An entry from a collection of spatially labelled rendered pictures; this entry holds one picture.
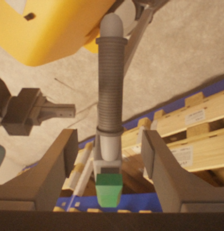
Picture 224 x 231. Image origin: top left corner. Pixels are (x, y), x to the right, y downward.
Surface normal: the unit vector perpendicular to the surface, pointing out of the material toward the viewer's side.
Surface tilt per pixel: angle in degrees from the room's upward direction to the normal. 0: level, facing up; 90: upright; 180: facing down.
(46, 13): 14
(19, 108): 90
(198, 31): 0
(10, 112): 90
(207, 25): 0
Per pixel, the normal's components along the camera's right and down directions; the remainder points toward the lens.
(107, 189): 0.00, 0.03
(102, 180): 0.02, -0.69
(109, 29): -0.25, 0.36
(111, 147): 0.27, 0.31
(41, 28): -0.11, 0.83
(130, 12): -0.29, 0.69
